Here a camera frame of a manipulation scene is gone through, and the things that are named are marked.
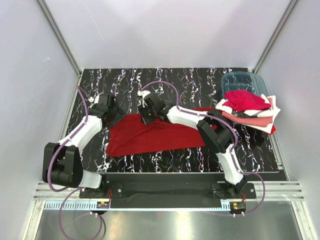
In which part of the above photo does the red t-shirt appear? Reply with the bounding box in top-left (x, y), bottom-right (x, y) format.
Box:
top-left (106, 113), bottom-right (205, 157)

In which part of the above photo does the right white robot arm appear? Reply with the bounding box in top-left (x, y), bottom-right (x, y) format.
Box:
top-left (137, 90), bottom-right (247, 199)

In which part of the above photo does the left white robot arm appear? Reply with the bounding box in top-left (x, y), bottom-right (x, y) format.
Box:
top-left (42, 94), bottom-right (126, 198)

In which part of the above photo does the black marble pattern mat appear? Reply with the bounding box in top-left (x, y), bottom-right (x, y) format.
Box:
top-left (79, 67), bottom-right (279, 173)

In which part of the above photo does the clear blue plastic bin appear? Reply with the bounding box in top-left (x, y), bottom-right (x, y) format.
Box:
top-left (221, 71), bottom-right (268, 98)

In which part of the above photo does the crimson t-shirt on pile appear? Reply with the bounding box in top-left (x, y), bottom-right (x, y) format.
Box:
top-left (222, 89), bottom-right (272, 112)

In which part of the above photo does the left connector box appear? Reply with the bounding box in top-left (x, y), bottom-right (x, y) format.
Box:
top-left (96, 201), bottom-right (110, 209)

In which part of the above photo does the connector box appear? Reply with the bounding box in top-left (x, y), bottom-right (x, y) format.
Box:
top-left (96, 201), bottom-right (110, 209)
top-left (230, 201), bottom-right (247, 214)

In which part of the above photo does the right connector box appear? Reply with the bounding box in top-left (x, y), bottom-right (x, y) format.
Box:
top-left (230, 201), bottom-right (247, 214)

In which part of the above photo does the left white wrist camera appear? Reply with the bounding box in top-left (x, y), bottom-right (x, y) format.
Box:
top-left (88, 95), bottom-right (100, 104)

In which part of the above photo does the left aluminium frame post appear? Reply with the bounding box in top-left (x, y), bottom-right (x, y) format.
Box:
top-left (35, 0), bottom-right (82, 77)

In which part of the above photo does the aluminium frame post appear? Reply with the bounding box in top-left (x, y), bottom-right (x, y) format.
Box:
top-left (35, 0), bottom-right (82, 77)
top-left (252, 0), bottom-right (300, 74)

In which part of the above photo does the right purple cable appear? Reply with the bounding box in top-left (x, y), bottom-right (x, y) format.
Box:
top-left (139, 81), bottom-right (266, 217)

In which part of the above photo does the front aluminium rail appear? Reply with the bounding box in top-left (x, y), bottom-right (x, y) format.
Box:
top-left (33, 181), bottom-right (304, 201)

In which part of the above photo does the right aluminium frame post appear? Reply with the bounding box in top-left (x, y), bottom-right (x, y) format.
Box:
top-left (252, 0), bottom-right (300, 74)

